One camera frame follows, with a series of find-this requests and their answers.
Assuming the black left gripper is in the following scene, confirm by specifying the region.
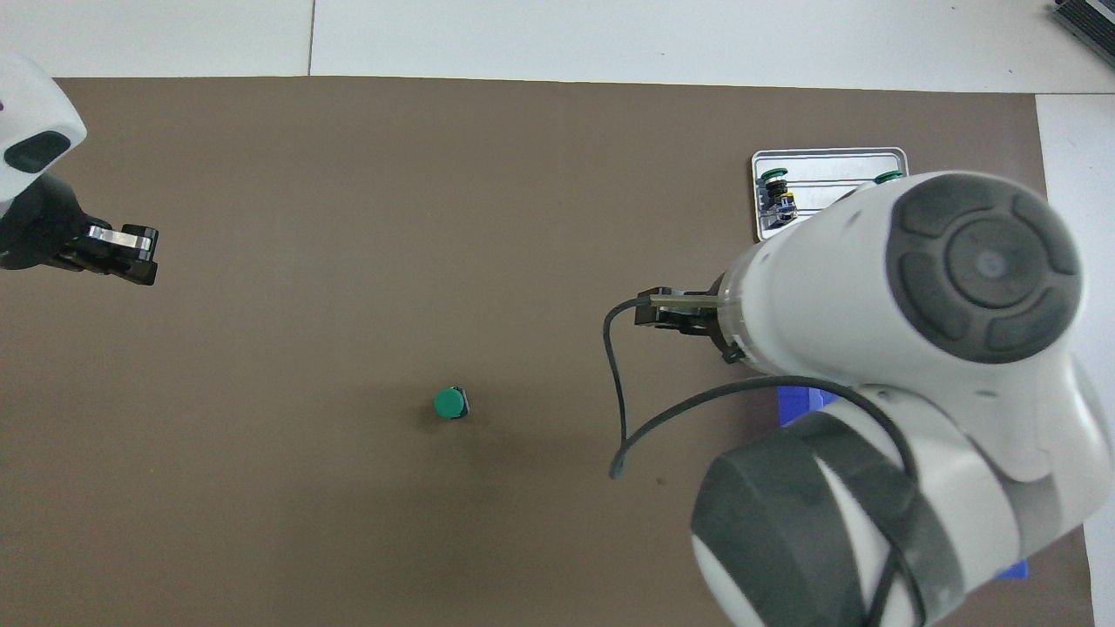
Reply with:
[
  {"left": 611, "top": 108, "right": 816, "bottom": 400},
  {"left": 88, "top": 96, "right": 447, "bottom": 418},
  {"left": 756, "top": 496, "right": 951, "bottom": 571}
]
[{"left": 0, "top": 174, "right": 160, "bottom": 287}]

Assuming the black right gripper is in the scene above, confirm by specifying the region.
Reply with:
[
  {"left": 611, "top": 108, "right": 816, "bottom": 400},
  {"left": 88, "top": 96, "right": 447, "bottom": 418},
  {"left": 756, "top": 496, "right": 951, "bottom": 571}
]
[{"left": 634, "top": 286, "right": 741, "bottom": 364}]

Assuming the blue plastic storage bin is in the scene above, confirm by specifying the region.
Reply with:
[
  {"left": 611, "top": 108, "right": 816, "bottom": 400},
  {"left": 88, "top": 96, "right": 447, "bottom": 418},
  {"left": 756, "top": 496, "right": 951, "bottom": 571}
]
[{"left": 778, "top": 388, "right": 1029, "bottom": 582}]

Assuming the grey metal tray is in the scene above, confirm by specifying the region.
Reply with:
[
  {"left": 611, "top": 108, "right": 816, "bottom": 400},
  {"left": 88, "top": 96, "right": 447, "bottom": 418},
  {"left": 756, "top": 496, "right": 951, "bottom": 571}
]
[{"left": 751, "top": 147, "right": 909, "bottom": 243}]

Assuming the brown table mat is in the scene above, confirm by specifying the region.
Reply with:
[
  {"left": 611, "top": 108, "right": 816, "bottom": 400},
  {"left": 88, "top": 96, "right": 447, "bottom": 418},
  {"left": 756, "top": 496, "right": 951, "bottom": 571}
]
[{"left": 0, "top": 77, "right": 1097, "bottom": 627}]

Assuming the grey ribbed device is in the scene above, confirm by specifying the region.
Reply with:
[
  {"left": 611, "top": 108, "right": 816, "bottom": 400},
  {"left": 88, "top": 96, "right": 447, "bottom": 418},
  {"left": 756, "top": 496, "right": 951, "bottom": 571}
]
[{"left": 1050, "top": 0, "right": 1115, "bottom": 44}]

